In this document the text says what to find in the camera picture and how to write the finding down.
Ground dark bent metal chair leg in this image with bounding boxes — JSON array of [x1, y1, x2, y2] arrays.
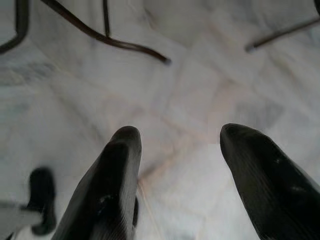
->
[[0, 0, 30, 55]]

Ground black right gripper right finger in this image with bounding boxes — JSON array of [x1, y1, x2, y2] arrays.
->
[[219, 123, 320, 240]]

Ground dark straight metal chair leg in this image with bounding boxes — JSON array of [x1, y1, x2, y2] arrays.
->
[[245, 0, 320, 53]]

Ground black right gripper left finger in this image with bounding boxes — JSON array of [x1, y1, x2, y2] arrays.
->
[[50, 125, 143, 240]]

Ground dark metal chair sled frame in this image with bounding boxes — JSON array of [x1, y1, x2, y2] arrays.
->
[[41, 0, 173, 65]]

